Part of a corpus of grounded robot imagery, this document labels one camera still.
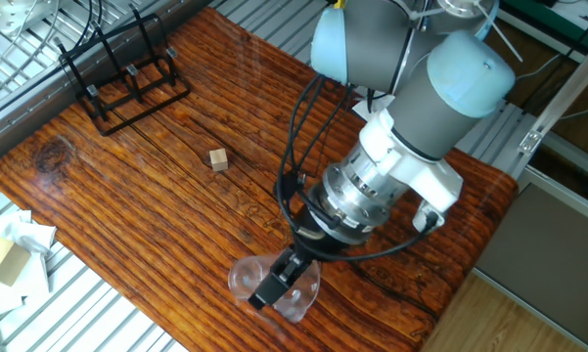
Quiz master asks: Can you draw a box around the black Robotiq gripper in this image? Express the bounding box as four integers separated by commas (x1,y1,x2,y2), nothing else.
248,204,368,312

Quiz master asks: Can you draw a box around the clear glass cup with handle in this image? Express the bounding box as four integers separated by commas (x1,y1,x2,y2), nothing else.
227,252,322,324

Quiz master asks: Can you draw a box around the small wooden cube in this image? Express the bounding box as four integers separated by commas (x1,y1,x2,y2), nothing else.
208,148,230,172

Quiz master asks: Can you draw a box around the glossy wood-pattern table mat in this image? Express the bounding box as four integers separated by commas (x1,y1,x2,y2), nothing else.
0,7,520,352

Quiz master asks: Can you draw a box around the white paper sheet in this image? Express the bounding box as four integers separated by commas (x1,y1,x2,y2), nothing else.
351,95,397,121

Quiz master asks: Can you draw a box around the grey board panel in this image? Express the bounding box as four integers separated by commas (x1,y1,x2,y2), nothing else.
472,165,588,352

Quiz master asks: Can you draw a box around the large wooden block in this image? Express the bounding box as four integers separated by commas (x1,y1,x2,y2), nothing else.
0,233,32,287

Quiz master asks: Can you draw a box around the aluminium plate with holes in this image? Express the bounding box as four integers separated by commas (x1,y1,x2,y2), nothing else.
0,0,60,38

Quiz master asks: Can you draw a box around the white wrist sensor mount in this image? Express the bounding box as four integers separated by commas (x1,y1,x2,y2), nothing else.
359,110,465,231

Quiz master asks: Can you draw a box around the black wire cup rack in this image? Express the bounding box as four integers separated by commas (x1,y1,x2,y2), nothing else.
53,4,193,138

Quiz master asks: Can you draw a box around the thin white cable tie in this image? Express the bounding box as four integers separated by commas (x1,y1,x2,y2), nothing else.
474,0,523,64

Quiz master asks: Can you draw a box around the metal frame post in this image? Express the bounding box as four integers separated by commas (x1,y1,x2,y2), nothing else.
517,31,588,156

